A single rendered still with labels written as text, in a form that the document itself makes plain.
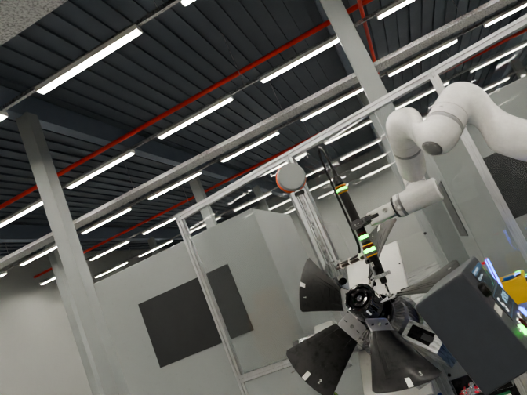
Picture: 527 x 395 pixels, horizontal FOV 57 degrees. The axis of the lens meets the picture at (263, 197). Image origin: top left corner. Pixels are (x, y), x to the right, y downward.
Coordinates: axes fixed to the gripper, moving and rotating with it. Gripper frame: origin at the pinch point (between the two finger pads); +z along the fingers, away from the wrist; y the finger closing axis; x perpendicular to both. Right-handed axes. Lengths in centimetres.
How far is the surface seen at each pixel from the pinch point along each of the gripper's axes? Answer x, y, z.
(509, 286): -41, 21, -36
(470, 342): -33, -83, -35
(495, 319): -30, -83, -41
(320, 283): -14.8, 7.2, 26.7
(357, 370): -64, 71, 55
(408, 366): -49, -17, -1
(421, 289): -29.0, -6.8, -12.8
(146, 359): -21, 132, 254
